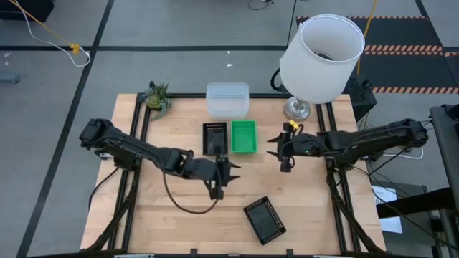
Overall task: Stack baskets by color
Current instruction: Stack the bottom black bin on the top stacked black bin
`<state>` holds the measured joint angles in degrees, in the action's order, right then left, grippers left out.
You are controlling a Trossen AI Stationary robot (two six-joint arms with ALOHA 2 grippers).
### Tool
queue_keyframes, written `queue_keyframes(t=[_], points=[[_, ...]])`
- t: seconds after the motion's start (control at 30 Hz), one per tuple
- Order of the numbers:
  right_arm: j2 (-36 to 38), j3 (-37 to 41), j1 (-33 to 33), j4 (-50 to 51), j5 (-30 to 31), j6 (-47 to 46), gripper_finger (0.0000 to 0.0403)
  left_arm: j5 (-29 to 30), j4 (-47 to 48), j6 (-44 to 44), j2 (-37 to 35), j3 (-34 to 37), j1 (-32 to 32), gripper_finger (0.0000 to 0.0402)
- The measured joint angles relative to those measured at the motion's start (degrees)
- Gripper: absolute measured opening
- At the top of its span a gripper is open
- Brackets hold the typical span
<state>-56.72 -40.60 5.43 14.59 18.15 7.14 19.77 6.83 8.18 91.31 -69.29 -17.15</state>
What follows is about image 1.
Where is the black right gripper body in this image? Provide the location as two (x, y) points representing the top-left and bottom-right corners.
(278, 123), (326, 161)

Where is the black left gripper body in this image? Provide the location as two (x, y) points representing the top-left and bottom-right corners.
(184, 156), (233, 190)

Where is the green plastic basket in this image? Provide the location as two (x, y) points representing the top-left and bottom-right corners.
(230, 119), (259, 156)

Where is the clear plastic bin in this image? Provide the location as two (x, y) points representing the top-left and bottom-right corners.
(205, 82), (250, 120)

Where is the black plastic basket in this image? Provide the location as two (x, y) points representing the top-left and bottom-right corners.
(242, 195), (288, 247)
(202, 122), (230, 156)

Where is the black electronics box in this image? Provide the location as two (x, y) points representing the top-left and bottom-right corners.
(342, 76), (379, 123)

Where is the white shade table lamp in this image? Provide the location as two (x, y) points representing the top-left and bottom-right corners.
(278, 14), (366, 121)

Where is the potted succulent plant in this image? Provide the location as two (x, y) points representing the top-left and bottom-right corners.
(144, 80), (173, 123)

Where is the white paper sheet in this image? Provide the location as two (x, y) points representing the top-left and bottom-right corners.
(370, 184), (404, 235)

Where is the black equipment stand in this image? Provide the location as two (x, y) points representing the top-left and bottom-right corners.
(376, 103), (459, 258)

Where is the black orange striped floor mat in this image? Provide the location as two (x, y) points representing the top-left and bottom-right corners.
(295, 14), (459, 95)

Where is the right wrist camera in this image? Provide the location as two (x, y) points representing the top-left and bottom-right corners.
(280, 157), (295, 174)

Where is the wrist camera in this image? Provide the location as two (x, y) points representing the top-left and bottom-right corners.
(280, 157), (295, 174)
(209, 181), (226, 201)

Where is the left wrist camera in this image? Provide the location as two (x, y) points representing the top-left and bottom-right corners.
(209, 181), (226, 201)

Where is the dark left arm cable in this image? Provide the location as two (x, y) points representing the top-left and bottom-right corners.
(162, 168), (220, 216)

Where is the black lamp cord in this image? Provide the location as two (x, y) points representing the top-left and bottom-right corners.
(270, 67), (288, 95)

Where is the black table frame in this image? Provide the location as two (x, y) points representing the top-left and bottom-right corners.
(80, 92), (387, 258)

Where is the yellow hanging cable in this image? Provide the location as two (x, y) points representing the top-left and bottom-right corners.
(356, 0), (379, 75)

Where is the white floor cable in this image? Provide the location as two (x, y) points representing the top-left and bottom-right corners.
(14, 0), (92, 69)

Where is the yellow floor cable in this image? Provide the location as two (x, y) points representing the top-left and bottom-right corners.
(7, 0), (82, 55)

